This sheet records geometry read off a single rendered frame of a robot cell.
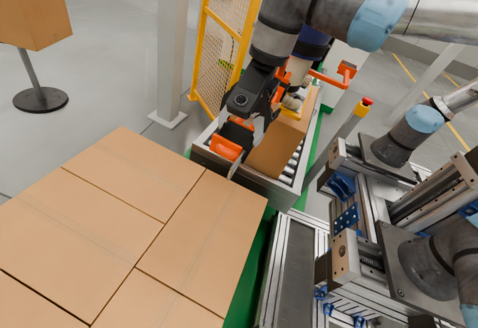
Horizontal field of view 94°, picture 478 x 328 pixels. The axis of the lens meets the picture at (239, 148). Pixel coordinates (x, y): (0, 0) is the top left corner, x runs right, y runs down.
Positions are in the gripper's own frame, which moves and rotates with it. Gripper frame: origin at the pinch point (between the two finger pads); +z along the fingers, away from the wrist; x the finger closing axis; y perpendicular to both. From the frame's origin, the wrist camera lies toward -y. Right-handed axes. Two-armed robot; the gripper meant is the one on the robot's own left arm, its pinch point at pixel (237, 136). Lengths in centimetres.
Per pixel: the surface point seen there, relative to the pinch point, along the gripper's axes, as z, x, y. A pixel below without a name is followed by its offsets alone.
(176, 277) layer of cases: 67, 1, -14
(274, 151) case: 46, -10, 57
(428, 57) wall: 103, -343, 971
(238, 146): -0.8, -1.9, -3.8
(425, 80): 42, -150, 337
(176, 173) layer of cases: 67, 31, 28
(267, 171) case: 62, -12, 57
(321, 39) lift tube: -14, -6, 53
